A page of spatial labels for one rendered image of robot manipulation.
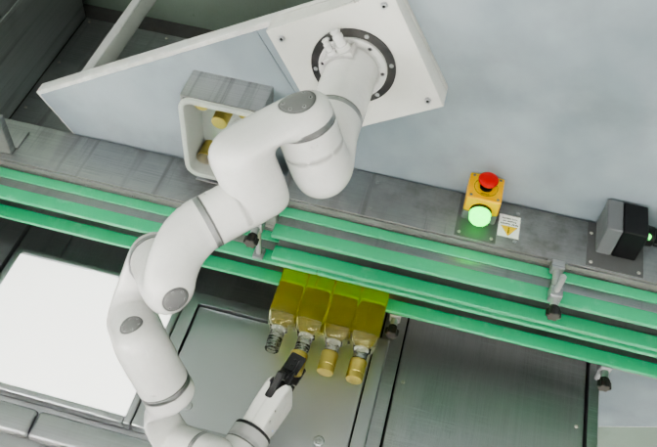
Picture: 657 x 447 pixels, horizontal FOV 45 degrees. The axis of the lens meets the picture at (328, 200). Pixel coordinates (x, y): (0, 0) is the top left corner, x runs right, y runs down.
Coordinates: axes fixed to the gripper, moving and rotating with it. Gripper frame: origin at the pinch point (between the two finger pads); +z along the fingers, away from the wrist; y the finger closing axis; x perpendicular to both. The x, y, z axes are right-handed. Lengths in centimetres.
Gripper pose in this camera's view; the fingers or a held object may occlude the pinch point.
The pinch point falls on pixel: (294, 369)
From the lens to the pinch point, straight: 158.4
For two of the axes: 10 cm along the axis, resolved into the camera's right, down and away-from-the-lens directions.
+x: -8.7, -3.9, 2.9
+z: 4.9, -6.5, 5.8
